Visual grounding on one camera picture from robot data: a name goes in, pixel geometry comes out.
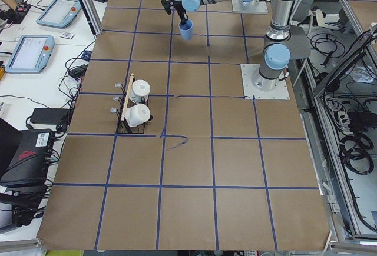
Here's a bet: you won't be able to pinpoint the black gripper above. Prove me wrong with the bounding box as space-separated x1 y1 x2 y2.
161 0 189 24

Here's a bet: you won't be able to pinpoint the light blue plastic cup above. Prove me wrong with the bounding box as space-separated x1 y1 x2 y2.
178 19 193 41

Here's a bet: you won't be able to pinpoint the white ceramic mug rear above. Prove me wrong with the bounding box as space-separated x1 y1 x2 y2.
130 79 151 102

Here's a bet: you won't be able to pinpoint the white ceramic mug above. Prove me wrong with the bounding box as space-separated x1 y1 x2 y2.
130 79 151 102
125 104 151 127

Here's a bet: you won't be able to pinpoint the white ceramic mug front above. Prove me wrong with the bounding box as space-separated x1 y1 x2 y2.
125 104 151 127

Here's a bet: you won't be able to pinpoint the upper teach pendant tablet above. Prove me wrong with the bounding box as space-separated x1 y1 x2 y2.
36 0 81 29

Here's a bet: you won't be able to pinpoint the teach pendant tablet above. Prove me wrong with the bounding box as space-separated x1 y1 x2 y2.
36 0 81 29
5 35 55 74

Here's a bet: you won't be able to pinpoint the brown paper table cover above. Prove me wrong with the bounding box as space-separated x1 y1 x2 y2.
38 0 329 251

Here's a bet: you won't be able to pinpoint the lower teach pendant tablet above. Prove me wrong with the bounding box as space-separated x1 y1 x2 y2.
5 35 55 74

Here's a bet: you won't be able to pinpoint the black power adapter brick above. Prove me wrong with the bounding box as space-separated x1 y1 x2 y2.
25 108 69 132

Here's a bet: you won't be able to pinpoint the black gamepad controller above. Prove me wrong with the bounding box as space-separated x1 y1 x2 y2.
1 2 31 24

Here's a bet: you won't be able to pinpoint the black computer box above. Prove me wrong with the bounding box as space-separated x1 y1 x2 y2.
1 119 55 191

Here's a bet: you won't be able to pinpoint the wooden rack handle bar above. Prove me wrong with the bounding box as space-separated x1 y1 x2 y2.
120 73 135 122

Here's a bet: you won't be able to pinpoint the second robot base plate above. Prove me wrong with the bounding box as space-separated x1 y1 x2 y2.
232 0 268 15

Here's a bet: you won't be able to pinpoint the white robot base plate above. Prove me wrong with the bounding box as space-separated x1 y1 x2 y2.
240 64 290 100

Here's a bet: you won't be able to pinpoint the aluminium frame post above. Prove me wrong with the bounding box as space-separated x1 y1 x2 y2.
78 0 103 36

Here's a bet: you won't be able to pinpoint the black wire mug rack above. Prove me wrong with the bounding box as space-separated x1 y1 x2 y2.
110 73 153 134

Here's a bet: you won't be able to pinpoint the aluminium side frame rail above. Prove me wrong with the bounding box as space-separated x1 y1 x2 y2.
290 0 376 255

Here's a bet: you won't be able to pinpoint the coiled black cables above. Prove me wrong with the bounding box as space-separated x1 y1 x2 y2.
338 135 375 176

